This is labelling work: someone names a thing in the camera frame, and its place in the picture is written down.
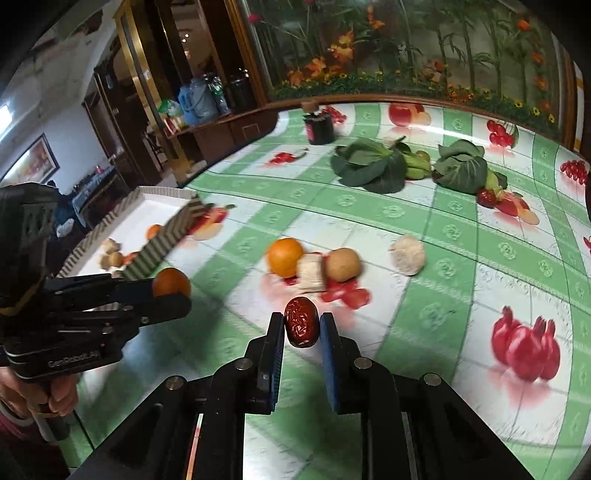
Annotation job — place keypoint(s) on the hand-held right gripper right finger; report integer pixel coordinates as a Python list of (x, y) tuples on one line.
[(328, 360)]

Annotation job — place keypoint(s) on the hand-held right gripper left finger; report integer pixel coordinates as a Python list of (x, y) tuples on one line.
[(276, 360)]

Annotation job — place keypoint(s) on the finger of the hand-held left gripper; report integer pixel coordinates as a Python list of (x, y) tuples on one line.
[(161, 311), (101, 285)]

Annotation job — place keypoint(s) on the small orange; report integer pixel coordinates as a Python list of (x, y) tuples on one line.
[(131, 257), (171, 282), (154, 230)]

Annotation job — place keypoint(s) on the wrinkled red date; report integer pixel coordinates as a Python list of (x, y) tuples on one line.
[(486, 197), (301, 327)]

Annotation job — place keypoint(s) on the peeled sugarcane piece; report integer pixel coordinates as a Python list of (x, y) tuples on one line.
[(408, 254), (109, 244), (310, 273)]

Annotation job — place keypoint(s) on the white tray with striped rim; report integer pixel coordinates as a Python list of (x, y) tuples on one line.
[(134, 207)]

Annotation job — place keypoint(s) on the person's left forearm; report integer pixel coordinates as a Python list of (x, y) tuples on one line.
[(11, 434)]

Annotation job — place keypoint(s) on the person's left hand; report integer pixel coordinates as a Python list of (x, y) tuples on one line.
[(55, 392)]

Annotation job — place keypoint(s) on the brown potato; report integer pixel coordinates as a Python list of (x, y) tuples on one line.
[(342, 264)]

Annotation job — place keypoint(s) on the large orange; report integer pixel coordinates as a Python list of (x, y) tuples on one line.
[(285, 256)]

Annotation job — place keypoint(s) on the fruit print green tablecloth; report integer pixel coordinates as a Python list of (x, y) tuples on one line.
[(415, 300)]

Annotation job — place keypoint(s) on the wooden display cabinet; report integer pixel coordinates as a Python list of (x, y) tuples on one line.
[(138, 92)]

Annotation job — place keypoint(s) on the white and green bag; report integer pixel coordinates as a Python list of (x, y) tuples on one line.
[(169, 109)]

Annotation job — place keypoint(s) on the dark green leafy vegetable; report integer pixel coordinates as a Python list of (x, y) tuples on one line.
[(461, 168), (369, 166)]

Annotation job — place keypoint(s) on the bunch of green peppers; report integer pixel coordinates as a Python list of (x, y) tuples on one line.
[(418, 166)]

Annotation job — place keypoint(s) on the clear plastic bottle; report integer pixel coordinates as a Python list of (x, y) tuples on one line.
[(220, 94)]

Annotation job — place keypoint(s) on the black container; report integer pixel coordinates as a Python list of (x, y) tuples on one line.
[(241, 92)]

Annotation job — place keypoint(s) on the black jar with cork lid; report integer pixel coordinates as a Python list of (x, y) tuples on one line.
[(318, 127)]

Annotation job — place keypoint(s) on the corn cob with husk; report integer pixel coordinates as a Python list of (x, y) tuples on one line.
[(497, 180)]

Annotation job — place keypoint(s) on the framed wall picture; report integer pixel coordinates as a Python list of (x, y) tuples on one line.
[(32, 159)]

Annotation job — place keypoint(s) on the bamboo and flowers wall poster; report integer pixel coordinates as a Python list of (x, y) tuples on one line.
[(406, 50)]

